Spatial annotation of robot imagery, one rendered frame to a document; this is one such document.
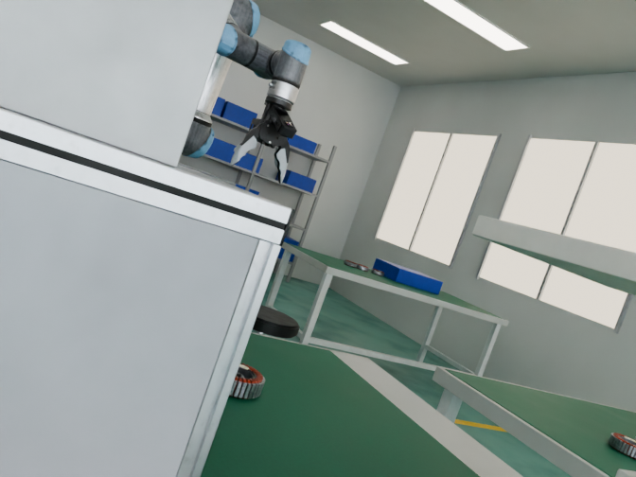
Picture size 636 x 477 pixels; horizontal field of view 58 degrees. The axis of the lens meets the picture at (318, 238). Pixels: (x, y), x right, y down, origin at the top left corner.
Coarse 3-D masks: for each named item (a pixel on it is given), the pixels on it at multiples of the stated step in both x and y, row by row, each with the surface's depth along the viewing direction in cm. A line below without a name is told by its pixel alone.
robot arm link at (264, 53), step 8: (264, 48) 150; (272, 48) 153; (256, 56) 149; (264, 56) 150; (272, 56) 150; (256, 64) 150; (264, 64) 151; (256, 72) 154; (264, 72) 153; (272, 72) 151
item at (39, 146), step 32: (0, 128) 52; (32, 128) 54; (32, 160) 54; (64, 160) 55; (96, 160) 56; (128, 160) 58; (128, 192) 58; (160, 192) 60; (192, 192) 61; (224, 192) 63; (224, 224) 63; (256, 224) 65; (288, 224) 67
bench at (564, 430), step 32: (448, 384) 192; (480, 384) 192; (512, 384) 213; (448, 416) 194; (512, 416) 166; (544, 416) 179; (576, 416) 196; (608, 416) 216; (544, 448) 155; (576, 448) 155; (608, 448) 167
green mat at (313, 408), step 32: (256, 352) 138; (288, 352) 148; (320, 352) 159; (288, 384) 122; (320, 384) 130; (352, 384) 139; (224, 416) 95; (256, 416) 100; (288, 416) 105; (320, 416) 110; (352, 416) 117; (384, 416) 124; (224, 448) 84; (256, 448) 88; (288, 448) 92; (320, 448) 96; (352, 448) 101; (384, 448) 106; (416, 448) 112
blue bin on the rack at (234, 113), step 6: (228, 102) 722; (222, 108) 733; (228, 108) 723; (234, 108) 726; (240, 108) 730; (222, 114) 726; (228, 114) 725; (234, 114) 728; (240, 114) 731; (246, 114) 734; (252, 114) 738; (234, 120) 729; (240, 120) 733; (246, 120) 736; (246, 126) 738; (252, 126) 741
